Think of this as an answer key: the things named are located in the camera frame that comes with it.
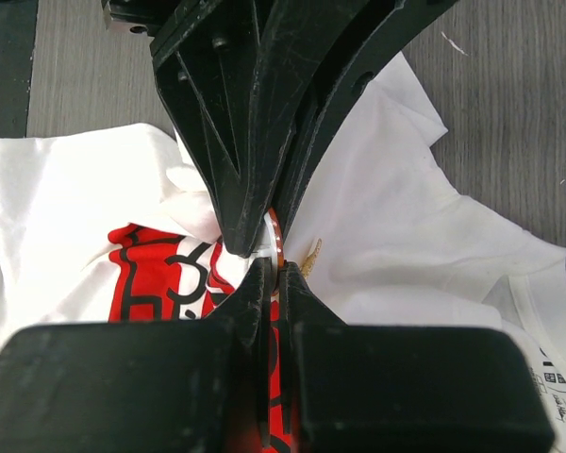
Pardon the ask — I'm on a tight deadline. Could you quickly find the white printed t-shirt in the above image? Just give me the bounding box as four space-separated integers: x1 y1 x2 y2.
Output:
0 55 566 452

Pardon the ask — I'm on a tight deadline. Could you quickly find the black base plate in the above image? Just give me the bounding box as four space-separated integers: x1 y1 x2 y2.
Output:
0 1 38 138

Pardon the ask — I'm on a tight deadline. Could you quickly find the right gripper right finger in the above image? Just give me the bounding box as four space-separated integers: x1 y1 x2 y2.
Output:
278 262 556 452

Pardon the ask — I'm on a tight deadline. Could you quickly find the orange round brooch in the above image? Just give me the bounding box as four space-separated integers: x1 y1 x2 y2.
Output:
255 208 285 296

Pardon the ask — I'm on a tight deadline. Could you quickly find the gold flower brooch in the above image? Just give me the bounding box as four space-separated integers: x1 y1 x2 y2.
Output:
300 238 323 279

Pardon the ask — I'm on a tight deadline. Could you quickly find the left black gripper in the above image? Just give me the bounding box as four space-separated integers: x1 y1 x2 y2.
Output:
101 0 297 258

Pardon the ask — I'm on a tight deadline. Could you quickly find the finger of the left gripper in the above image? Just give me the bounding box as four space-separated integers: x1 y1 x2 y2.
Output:
273 0 455 239

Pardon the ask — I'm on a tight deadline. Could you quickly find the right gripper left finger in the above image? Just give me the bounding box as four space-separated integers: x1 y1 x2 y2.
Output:
0 259 273 452

